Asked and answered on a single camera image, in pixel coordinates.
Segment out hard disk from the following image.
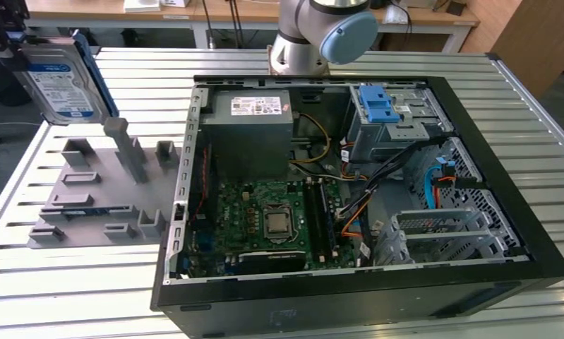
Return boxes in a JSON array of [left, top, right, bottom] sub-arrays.
[[5, 30, 120, 126]]

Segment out power wire black connector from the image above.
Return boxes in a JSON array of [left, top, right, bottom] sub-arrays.
[[431, 175, 489, 191]]

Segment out wooden desk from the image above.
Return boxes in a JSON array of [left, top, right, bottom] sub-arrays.
[[24, 0, 481, 49]]

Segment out grey parts rack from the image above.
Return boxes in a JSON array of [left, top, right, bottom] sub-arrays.
[[26, 118, 183, 250]]

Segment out grey power supply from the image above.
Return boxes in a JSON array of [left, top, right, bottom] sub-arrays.
[[200, 88, 296, 181]]

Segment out green motherboard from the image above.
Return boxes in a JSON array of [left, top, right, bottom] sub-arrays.
[[213, 179, 360, 275]]

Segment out silver CPU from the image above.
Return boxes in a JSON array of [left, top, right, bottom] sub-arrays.
[[264, 213, 291, 234]]

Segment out CPU socket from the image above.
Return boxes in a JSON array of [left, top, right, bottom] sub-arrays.
[[260, 201, 303, 245]]

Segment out blue plastic drive latch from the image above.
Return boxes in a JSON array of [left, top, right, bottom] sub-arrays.
[[357, 85, 400, 124]]

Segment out white papers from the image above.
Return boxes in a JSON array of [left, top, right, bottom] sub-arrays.
[[383, 5, 412, 25]]

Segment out black graphics card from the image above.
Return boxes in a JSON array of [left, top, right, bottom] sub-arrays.
[[236, 249, 308, 275]]

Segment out grey metal drive cage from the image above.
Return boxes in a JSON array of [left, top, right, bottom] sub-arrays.
[[345, 83, 455, 165]]

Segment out black PC case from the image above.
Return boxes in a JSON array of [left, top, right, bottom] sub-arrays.
[[149, 73, 564, 339]]

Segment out red black fan wire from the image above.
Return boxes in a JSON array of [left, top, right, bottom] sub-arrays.
[[187, 146, 213, 222]]

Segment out yellow wire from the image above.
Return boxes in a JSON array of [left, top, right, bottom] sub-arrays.
[[288, 112, 332, 165]]

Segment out black white wire bundle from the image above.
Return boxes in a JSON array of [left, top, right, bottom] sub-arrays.
[[288, 160, 372, 182]]

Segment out red orange wire bundle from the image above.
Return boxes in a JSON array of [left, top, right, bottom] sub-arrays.
[[339, 140, 360, 179]]

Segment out black cable bundle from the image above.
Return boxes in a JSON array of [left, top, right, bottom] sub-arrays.
[[340, 136, 447, 222]]

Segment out orange data wire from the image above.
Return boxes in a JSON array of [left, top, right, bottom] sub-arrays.
[[340, 208, 372, 238]]

